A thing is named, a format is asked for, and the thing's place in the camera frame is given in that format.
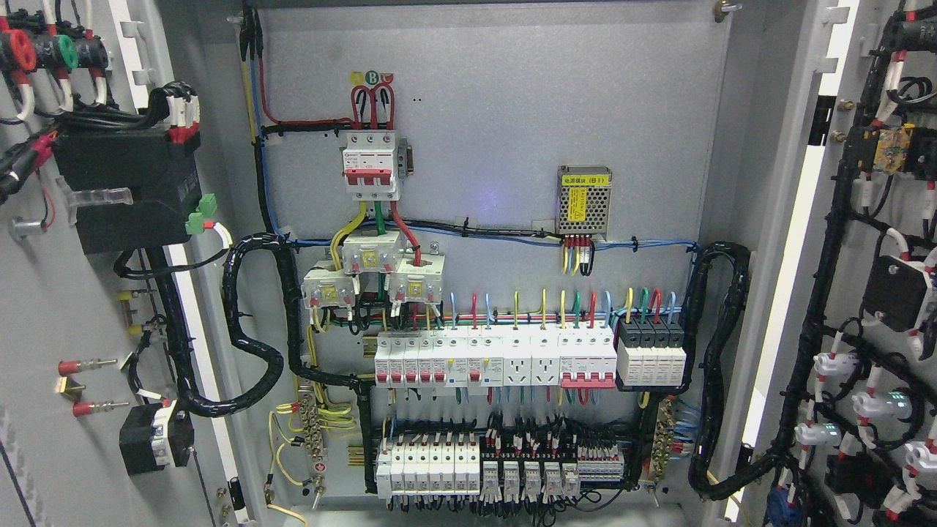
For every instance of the brass ground terminal bar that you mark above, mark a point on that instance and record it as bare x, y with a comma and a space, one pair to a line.
662, 440
310, 410

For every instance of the black digital power meter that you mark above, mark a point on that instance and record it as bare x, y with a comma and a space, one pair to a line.
130, 189

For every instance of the brass ground terminal bar left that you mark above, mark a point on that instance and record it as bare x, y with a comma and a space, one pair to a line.
310, 410

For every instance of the grey cabinet door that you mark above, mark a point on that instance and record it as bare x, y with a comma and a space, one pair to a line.
60, 304
793, 77

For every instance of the metal mesh power supply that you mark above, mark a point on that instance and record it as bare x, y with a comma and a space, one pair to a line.
584, 200

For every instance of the red terminal post block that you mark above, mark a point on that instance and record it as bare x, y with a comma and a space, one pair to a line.
69, 387

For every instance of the black white surge protector block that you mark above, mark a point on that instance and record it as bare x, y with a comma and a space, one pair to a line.
650, 356

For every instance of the brass ground terminal bar right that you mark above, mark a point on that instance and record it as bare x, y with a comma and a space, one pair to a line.
662, 440

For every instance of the white current transformer cluster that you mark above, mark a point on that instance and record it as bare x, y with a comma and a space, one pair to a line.
371, 258

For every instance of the white red main breaker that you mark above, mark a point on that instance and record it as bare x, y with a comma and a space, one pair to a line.
374, 162

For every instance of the white socket and breaker row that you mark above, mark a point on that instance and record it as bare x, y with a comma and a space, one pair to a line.
491, 356

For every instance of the lower relay terminal row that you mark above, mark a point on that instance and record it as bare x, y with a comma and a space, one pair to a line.
498, 470

